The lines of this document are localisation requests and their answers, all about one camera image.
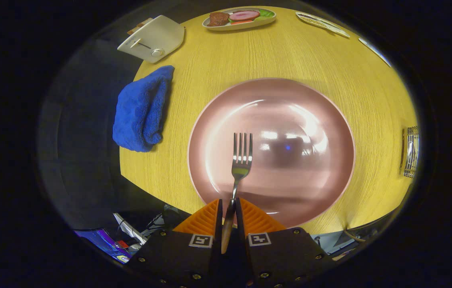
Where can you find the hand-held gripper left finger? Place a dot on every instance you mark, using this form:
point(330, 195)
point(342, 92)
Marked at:
point(170, 256)

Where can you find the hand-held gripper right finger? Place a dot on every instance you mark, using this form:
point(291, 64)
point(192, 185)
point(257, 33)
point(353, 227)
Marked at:
point(282, 256)

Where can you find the pink plate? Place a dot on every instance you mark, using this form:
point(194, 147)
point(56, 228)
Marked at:
point(290, 120)

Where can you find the blue towel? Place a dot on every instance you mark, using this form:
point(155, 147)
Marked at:
point(140, 112)

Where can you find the perforated steel tray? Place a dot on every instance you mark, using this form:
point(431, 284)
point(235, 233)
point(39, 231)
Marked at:
point(410, 152)

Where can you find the white toaster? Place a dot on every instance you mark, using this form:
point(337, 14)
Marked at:
point(156, 38)

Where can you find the white square coaster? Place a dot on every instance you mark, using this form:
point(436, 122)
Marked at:
point(374, 51)

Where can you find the brown toast slices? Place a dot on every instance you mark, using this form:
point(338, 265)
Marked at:
point(140, 25)

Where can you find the oval food plate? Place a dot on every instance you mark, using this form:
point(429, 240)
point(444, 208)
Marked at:
point(262, 22)

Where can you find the white divided dish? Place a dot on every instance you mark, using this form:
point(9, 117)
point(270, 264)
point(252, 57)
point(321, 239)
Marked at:
point(322, 24)

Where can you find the orange carrot slice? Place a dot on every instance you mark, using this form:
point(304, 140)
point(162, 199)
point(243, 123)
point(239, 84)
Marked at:
point(242, 22)

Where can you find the brown meat patty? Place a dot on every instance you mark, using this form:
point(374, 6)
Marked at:
point(218, 19)

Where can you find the green lettuce leaf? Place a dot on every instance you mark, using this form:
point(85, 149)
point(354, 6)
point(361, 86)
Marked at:
point(266, 12)

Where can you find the pink ham slice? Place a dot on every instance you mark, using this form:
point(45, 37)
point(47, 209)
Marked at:
point(244, 15)

